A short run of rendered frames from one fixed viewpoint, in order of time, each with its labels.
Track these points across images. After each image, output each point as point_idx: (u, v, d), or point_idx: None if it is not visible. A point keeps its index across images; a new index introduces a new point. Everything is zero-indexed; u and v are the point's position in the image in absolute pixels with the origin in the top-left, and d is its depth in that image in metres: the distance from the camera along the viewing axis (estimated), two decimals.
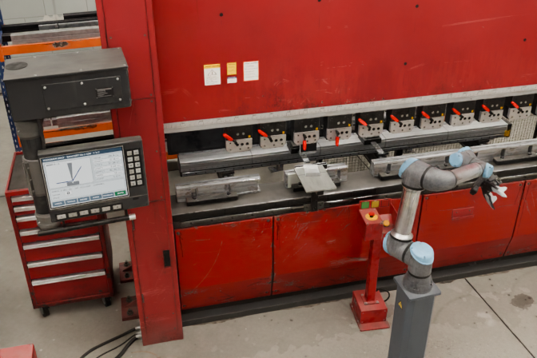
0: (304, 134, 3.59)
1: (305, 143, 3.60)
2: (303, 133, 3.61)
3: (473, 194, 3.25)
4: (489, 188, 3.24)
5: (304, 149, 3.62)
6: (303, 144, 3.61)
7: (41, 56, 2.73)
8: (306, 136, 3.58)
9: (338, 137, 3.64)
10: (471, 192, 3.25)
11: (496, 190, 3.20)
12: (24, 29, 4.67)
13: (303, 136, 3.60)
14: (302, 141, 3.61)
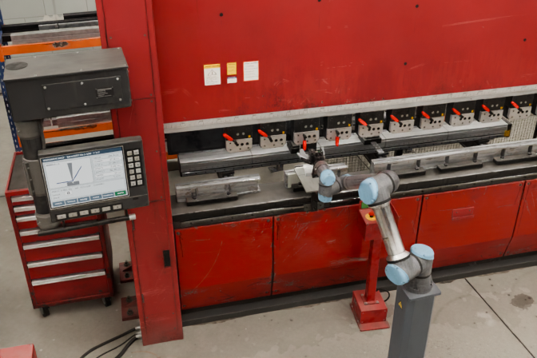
0: (304, 134, 3.59)
1: (305, 143, 3.60)
2: (303, 133, 3.61)
3: None
4: None
5: (304, 149, 3.62)
6: (303, 144, 3.61)
7: (41, 56, 2.73)
8: (306, 136, 3.58)
9: (338, 137, 3.64)
10: (316, 177, 3.49)
11: (323, 157, 3.51)
12: (24, 29, 4.67)
13: (303, 136, 3.60)
14: (302, 141, 3.61)
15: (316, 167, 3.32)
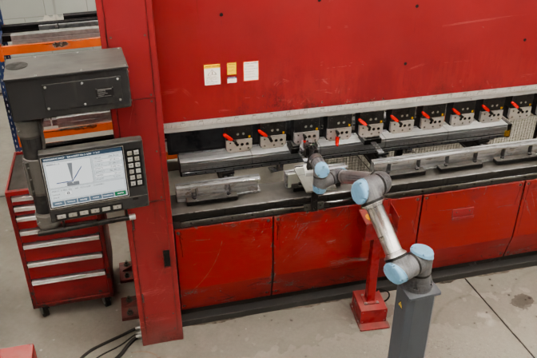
0: (304, 134, 3.59)
1: (305, 143, 3.60)
2: (303, 133, 3.61)
3: None
4: None
5: None
6: None
7: (41, 56, 2.73)
8: (306, 136, 3.58)
9: (338, 137, 3.64)
10: (310, 169, 3.56)
11: None
12: (24, 29, 4.67)
13: (303, 136, 3.60)
14: (302, 141, 3.61)
15: (311, 159, 3.39)
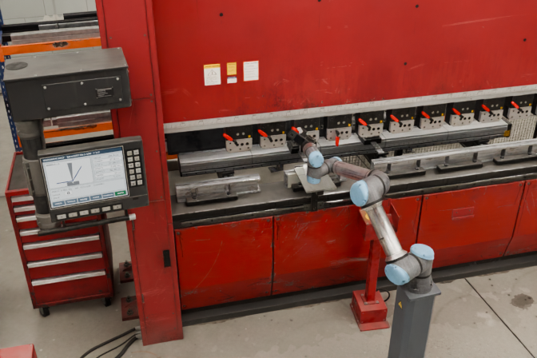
0: None
1: (298, 133, 3.55)
2: None
3: (290, 130, 3.42)
4: None
5: (293, 129, 3.54)
6: (298, 129, 3.55)
7: (41, 56, 2.73)
8: None
9: (338, 137, 3.64)
10: (288, 132, 3.41)
11: None
12: (24, 29, 4.67)
13: None
14: (298, 129, 3.57)
15: None
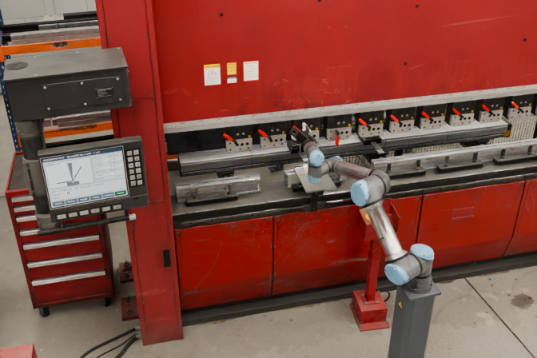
0: None
1: None
2: None
3: (292, 128, 3.42)
4: None
5: None
6: (298, 129, 3.55)
7: (41, 56, 2.73)
8: None
9: (338, 137, 3.64)
10: (291, 129, 3.40)
11: (293, 138, 3.52)
12: (24, 29, 4.67)
13: None
14: (299, 129, 3.57)
15: None
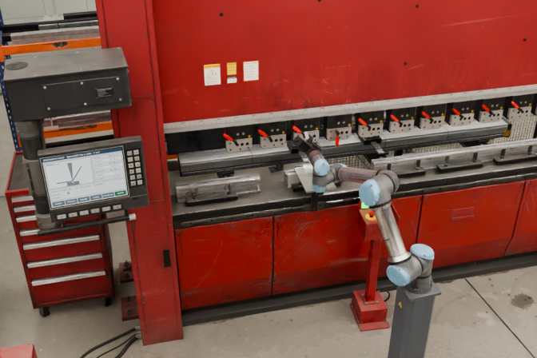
0: (304, 134, 3.59)
1: (298, 132, 3.55)
2: (303, 132, 3.60)
3: (295, 137, 3.35)
4: None
5: (294, 128, 3.53)
6: (298, 129, 3.55)
7: (41, 56, 2.73)
8: (304, 136, 3.58)
9: (338, 137, 3.64)
10: (294, 138, 3.33)
11: None
12: (24, 29, 4.67)
13: (304, 132, 3.59)
14: (299, 129, 3.57)
15: (323, 156, 3.29)
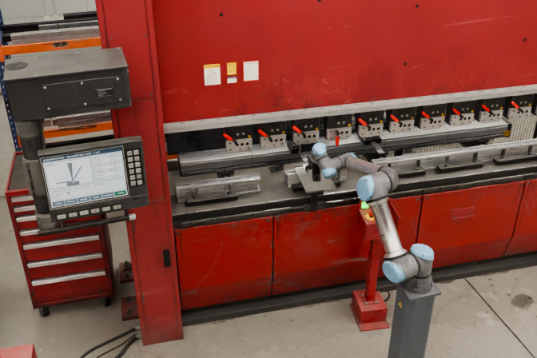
0: (304, 134, 3.59)
1: (298, 132, 3.55)
2: (303, 132, 3.60)
3: None
4: None
5: (294, 128, 3.53)
6: (298, 129, 3.55)
7: (41, 56, 2.73)
8: (304, 136, 3.58)
9: (338, 137, 3.64)
10: (316, 181, 3.54)
11: None
12: (24, 29, 4.67)
13: (304, 132, 3.59)
14: (299, 129, 3.57)
15: None
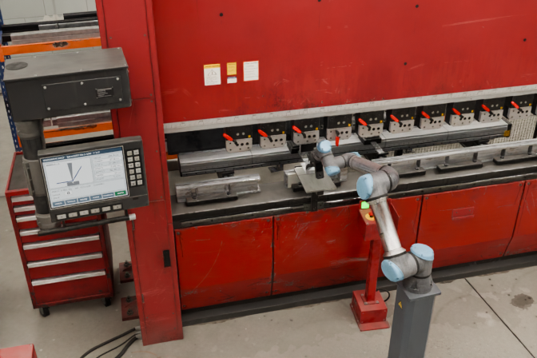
0: (304, 134, 3.59)
1: (298, 132, 3.55)
2: (303, 132, 3.60)
3: (318, 178, 3.59)
4: None
5: (294, 128, 3.53)
6: (298, 129, 3.55)
7: (41, 56, 2.73)
8: (304, 136, 3.58)
9: (338, 137, 3.64)
10: (320, 178, 3.57)
11: None
12: (24, 29, 4.67)
13: (304, 132, 3.59)
14: (299, 129, 3.57)
15: (314, 150, 3.50)
